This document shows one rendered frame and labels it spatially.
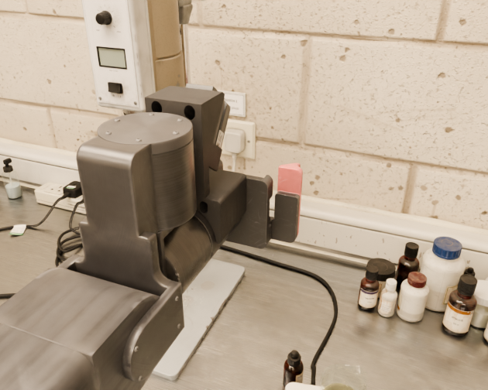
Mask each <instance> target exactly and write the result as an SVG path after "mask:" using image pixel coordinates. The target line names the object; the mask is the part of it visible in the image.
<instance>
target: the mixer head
mask: <svg viewBox="0 0 488 390"><path fill-rule="evenodd" d="M81 4H82V9H83V13H84V23H85V29H86V33H87V38H88V48H89V53H90V58H91V68H92V73H93V78H94V83H95V93H96V98H97V102H98V105H99V106H101V107H106V108H116V109H122V111H123V112H124V113H125V114H127V115H130V114H135V113H144V112H146V105H145V97H146V96H148V95H151V94H153V93H155V92H157V91H160V90H162V89H164V88H165V87H168V86H175V87H185V83H184V58H183V52H182V51H181V49H180V26H179V13H178V0H81Z"/></svg>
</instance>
